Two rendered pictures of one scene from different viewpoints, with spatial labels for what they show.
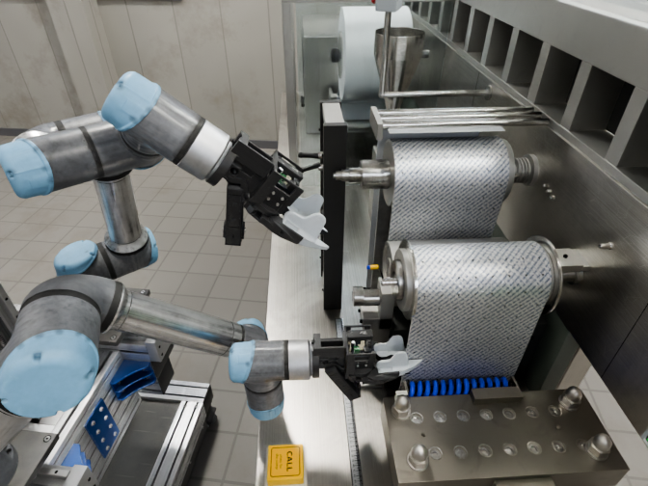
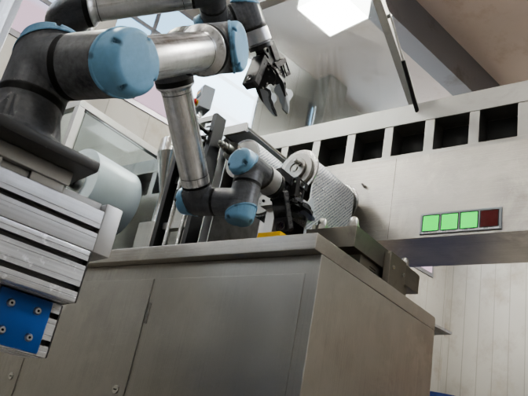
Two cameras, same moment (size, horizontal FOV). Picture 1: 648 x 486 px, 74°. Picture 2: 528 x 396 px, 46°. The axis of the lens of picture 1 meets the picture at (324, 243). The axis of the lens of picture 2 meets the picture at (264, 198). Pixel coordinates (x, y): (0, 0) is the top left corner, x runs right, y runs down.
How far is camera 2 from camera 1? 186 cm
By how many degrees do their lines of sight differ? 74
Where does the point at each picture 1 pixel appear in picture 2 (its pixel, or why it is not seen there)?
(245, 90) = not seen: outside the picture
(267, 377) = (265, 168)
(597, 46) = (321, 133)
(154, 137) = (258, 12)
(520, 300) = (346, 196)
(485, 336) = (335, 216)
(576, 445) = not seen: hidden behind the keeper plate
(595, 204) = (348, 179)
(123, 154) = (227, 14)
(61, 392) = (243, 54)
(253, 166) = (274, 53)
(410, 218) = not seen: hidden behind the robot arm
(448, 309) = (325, 182)
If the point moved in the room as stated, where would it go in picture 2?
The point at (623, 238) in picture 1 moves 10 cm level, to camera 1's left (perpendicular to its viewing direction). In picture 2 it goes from (369, 179) to (353, 166)
